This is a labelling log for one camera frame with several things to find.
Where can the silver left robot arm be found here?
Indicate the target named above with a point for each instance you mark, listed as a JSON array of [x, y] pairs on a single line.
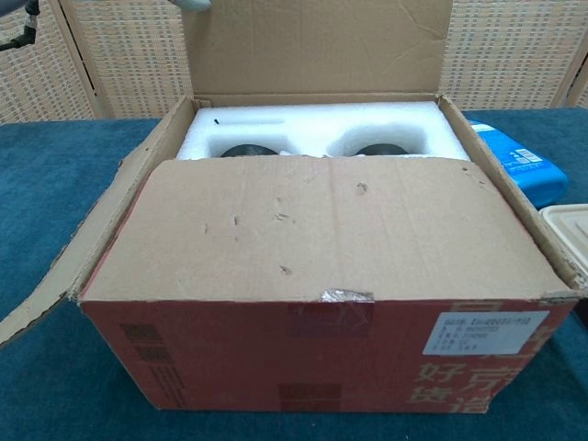
[[193, 3]]

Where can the red cardboard box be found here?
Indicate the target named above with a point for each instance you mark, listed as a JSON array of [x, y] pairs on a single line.
[[321, 229]]

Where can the blue detergent pump bottle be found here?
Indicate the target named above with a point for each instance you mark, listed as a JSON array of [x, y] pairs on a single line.
[[528, 170]]

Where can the white foam insert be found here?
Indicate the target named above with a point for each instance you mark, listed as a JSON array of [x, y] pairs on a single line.
[[312, 126]]

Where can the beige lidded lunch container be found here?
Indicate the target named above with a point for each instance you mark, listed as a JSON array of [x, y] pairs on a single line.
[[567, 239]]

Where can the black round item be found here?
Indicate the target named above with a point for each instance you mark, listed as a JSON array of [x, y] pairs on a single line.
[[383, 149], [248, 151]]

